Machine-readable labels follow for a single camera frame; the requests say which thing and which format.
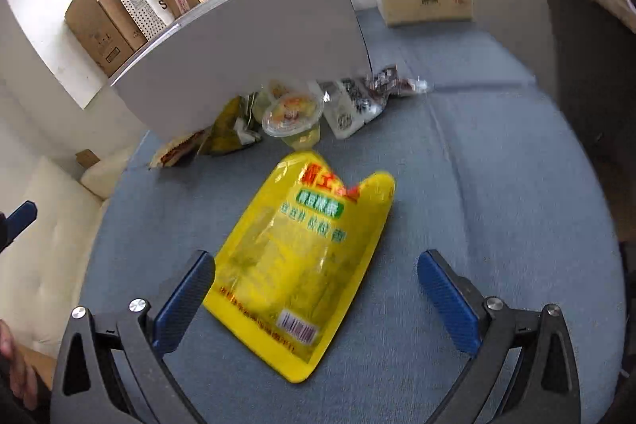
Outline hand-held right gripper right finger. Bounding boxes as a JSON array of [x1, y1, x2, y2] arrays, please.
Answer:
[[417, 249, 582, 424]]

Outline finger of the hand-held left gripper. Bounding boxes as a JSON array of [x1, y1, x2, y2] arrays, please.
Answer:
[[0, 201, 39, 252]]

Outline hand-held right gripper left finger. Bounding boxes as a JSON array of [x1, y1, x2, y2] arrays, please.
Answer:
[[50, 249, 217, 424]]

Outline white cardboard box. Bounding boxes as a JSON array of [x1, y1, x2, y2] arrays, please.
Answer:
[[110, 0, 371, 143]]

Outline person's left hand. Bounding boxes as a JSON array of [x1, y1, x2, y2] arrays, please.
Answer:
[[0, 319, 39, 411]]

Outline cream leather sofa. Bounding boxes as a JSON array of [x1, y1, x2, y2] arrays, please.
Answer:
[[0, 145, 134, 358]]

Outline brown snack packet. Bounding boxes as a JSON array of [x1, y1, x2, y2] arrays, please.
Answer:
[[149, 130, 210, 169]]

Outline yellow green snack packet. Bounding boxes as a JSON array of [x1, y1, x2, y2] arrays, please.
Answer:
[[199, 95, 264, 157]]

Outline large brown cardboard box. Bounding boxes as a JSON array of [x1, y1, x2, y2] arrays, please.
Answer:
[[64, 0, 148, 77]]

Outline white black printed packet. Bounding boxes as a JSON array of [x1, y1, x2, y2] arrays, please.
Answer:
[[323, 76, 389, 139]]

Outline clear fruit jelly cup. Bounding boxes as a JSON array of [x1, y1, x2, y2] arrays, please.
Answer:
[[262, 92, 325, 151]]

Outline clear dark snack packet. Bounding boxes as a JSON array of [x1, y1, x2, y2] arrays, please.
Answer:
[[365, 65, 433, 100]]

